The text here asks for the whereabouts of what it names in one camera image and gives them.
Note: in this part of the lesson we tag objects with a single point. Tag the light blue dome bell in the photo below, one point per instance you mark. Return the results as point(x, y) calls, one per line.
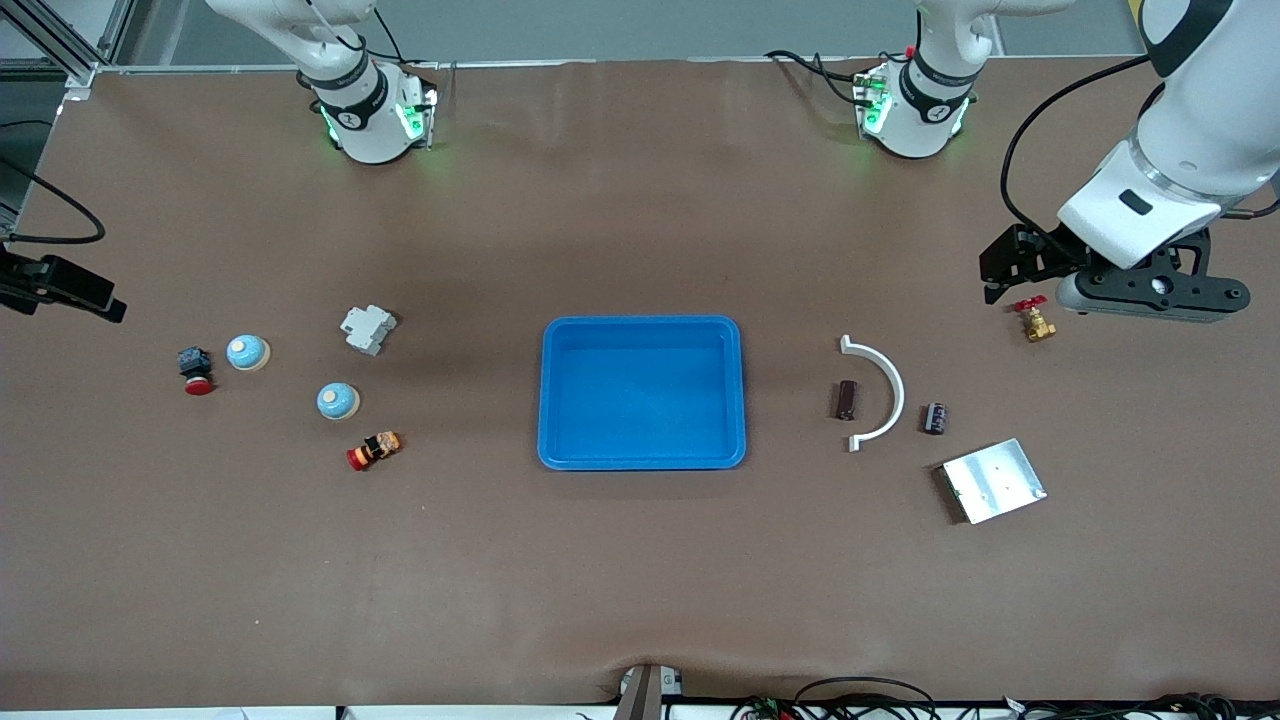
point(246, 352)
point(337, 401)

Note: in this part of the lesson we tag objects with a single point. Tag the black cylindrical capacitor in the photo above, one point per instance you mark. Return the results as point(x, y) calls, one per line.
point(935, 419)

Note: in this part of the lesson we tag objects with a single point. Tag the brown cylindrical capacitor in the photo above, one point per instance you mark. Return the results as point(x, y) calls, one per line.
point(846, 400)

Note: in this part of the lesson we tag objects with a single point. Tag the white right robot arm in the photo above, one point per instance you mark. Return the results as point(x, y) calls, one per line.
point(360, 120)

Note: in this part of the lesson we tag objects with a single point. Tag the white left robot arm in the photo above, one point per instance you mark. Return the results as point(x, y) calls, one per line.
point(1220, 110)

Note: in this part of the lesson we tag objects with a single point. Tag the red mushroom push button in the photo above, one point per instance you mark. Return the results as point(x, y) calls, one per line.
point(195, 365)

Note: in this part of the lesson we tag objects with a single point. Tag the square aluminium plate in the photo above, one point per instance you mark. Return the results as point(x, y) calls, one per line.
point(995, 482)

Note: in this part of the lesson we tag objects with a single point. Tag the white circuit breaker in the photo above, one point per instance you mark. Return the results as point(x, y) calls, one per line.
point(368, 330)

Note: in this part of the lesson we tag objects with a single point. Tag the red yellow emergency stop button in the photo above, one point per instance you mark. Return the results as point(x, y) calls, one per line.
point(375, 449)

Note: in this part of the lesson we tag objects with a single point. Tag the blue plastic tray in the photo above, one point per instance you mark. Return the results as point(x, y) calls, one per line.
point(640, 400)

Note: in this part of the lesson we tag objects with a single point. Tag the brown table mat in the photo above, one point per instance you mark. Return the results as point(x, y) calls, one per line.
point(640, 580)

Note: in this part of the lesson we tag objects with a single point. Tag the white curved bracket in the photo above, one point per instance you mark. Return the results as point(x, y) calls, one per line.
point(900, 398)

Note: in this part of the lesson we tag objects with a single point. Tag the aluminium frame profile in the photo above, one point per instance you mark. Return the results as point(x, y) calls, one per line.
point(60, 50)

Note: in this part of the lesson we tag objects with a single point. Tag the metal mounting post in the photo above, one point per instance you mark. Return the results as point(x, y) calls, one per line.
point(640, 700)

